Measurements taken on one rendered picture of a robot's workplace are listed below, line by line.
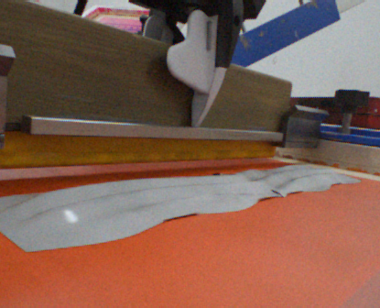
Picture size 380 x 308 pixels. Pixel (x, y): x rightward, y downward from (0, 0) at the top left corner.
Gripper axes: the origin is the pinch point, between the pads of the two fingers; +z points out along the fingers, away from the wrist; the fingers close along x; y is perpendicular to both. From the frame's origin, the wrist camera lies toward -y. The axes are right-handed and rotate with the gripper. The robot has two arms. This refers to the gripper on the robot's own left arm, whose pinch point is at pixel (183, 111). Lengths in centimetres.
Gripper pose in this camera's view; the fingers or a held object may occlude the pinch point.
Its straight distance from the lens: 32.6
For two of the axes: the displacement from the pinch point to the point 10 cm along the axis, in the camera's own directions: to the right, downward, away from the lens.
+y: -6.7, 0.2, -7.4
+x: 7.3, 1.7, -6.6
